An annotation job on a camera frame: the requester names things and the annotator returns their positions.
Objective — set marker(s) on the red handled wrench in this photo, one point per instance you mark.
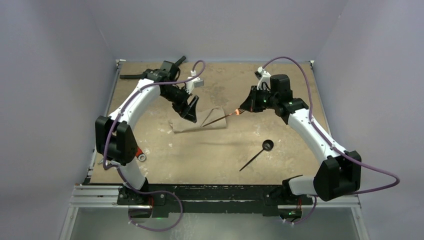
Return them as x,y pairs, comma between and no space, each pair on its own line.
140,155

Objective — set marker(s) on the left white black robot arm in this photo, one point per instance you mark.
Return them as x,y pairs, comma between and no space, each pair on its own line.
114,137

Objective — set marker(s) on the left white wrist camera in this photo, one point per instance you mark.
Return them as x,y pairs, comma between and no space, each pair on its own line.
192,84

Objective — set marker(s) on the black foam tube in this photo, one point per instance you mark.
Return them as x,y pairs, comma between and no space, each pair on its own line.
169,70

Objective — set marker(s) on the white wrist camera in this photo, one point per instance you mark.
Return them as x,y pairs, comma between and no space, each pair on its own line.
192,84
263,79

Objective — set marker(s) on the black spoon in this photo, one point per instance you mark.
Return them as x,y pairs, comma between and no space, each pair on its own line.
267,146

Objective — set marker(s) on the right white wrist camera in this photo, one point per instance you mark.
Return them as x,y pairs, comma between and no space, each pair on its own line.
263,79

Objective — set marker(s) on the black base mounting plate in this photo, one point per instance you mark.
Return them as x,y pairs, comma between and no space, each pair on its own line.
132,199

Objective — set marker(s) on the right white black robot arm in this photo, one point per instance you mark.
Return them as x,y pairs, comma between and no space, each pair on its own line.
339,172

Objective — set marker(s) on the aluminium frame rail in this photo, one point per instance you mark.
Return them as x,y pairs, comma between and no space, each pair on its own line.
104,196

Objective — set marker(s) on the beige cloth napkin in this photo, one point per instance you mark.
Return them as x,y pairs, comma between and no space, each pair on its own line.
180,125

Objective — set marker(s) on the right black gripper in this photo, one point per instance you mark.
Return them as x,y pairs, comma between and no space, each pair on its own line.
250,100

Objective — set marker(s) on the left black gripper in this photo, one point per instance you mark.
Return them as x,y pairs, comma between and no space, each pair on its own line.
190,113

